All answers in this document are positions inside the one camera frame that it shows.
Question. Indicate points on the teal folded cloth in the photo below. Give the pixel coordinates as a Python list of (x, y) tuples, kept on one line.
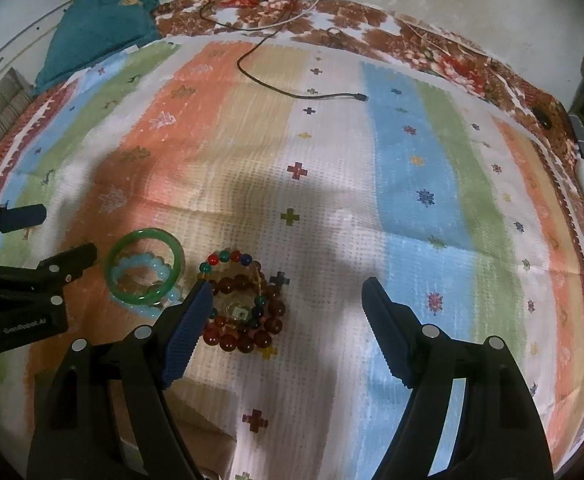
[(99, 30)]

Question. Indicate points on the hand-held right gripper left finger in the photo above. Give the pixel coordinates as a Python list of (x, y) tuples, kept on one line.
[(187, 332)]

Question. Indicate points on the small black object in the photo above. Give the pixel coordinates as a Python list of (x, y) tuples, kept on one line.
[(544, 121)]

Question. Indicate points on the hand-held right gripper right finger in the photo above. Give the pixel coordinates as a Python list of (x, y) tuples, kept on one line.
[(387, 332)]

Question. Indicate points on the striped pastel blanket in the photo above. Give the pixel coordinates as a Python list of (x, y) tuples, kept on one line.
[(332, 200)]

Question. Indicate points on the brown floral bed sheet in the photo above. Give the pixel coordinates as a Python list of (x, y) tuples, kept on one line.
[(352, 15)]

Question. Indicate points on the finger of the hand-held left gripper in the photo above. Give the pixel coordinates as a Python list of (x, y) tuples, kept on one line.
[(21, 215), (54, 266)]

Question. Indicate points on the green jade bangle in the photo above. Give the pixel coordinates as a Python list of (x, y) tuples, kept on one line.
[(174, 250)]

